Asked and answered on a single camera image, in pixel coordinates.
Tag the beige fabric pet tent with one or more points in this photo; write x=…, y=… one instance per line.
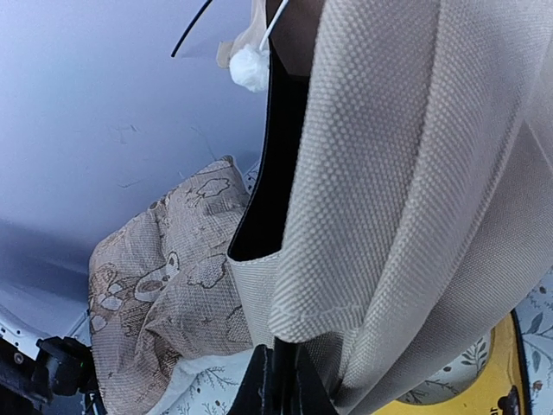
x=403, y=206

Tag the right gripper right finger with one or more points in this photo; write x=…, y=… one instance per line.
x=309, y=396

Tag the white pompom toy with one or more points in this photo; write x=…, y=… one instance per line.
x=249, y=55

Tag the black tent pole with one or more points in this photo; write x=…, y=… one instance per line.
x=284, y=376
x=190, y=27

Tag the yellow double bowl holder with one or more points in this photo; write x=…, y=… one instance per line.
x=488, y=378

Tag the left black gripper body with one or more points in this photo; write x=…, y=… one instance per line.
x=63, y=367

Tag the brown patterned pet cushion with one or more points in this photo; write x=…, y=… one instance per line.
x=161, y=289

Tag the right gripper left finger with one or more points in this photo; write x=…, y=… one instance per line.
x=254, y=396

